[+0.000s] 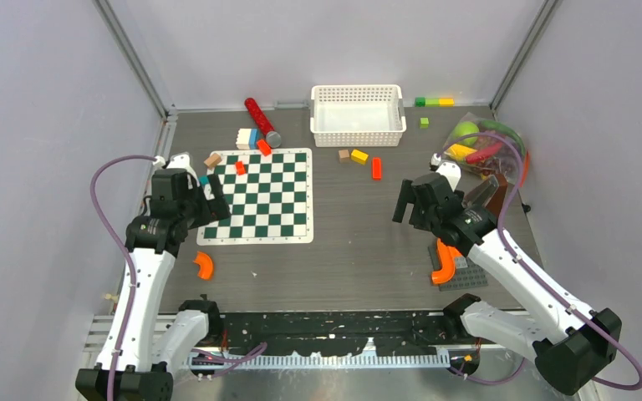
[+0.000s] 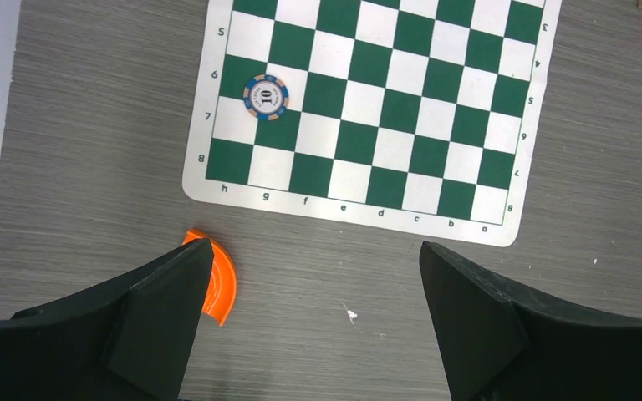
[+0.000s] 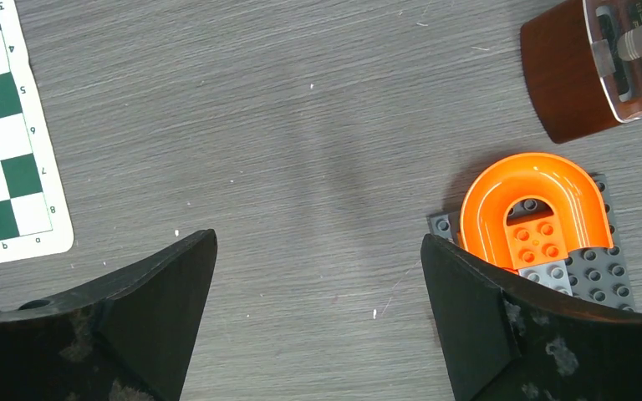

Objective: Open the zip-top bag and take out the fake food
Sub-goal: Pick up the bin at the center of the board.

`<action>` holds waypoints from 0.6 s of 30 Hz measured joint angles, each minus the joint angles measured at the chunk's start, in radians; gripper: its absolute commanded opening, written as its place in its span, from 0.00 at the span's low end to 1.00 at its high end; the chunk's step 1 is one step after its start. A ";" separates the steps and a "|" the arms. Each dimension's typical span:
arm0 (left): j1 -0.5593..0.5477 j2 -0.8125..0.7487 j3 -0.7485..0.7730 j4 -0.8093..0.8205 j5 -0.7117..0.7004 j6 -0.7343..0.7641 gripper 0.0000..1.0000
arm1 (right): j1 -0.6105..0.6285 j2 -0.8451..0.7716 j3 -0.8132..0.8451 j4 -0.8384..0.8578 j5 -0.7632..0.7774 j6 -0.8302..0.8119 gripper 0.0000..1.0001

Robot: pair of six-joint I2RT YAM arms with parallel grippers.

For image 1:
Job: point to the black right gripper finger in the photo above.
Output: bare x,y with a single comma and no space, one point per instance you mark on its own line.
406,196
417,216

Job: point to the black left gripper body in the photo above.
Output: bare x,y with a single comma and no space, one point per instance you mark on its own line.
196,208

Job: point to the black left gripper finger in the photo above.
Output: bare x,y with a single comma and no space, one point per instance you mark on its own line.
218,205
206,196

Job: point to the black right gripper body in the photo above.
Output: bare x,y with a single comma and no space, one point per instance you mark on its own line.
435,221

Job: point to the clear zip top bag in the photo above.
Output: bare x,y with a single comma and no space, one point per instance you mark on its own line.
490,126

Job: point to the white plastic basket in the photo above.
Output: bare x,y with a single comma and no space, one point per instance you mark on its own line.
357,115

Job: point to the orange fake carrot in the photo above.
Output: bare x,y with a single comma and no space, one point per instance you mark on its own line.
483,154

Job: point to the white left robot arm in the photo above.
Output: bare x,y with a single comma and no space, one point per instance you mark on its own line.
132,364

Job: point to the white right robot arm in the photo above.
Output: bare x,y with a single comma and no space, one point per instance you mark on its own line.
568,341

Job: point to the green fake apple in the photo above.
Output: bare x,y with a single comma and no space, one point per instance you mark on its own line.
462,130

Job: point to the purple fake grapes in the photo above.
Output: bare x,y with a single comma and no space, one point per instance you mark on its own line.
504,162

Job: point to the orange S-shaped track piece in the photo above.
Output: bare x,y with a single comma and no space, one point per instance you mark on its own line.
446,260

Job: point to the small red block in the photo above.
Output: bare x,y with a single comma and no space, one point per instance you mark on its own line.
240,168

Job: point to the red rectangular block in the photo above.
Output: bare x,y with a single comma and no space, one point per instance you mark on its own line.
376,168

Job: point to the tan wooden block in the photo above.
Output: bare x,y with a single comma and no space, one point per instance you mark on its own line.
213,160

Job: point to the green white chessboard mat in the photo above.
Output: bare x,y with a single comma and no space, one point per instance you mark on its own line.
271,204

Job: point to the brown box with lid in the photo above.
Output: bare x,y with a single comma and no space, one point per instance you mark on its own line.
490,194

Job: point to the orange curved track piece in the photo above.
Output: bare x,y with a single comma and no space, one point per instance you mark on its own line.
205,265

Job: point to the grey lego baseplate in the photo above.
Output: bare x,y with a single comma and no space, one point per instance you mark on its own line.
467,276

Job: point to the red block near tube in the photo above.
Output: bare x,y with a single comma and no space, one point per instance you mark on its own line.
264,147

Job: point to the white blue toy block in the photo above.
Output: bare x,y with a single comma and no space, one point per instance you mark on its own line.
247,139

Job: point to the brown wooden cube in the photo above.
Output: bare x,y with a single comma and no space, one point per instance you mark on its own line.
343,156

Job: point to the green yellow block row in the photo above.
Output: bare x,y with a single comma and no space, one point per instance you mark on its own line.
434,102

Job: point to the red cylinder tube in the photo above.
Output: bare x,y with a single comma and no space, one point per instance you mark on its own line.
272,137

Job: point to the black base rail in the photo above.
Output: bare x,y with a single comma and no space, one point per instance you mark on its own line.
337,334

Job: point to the white slotted cable duct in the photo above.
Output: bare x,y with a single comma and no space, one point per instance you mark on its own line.
364,360

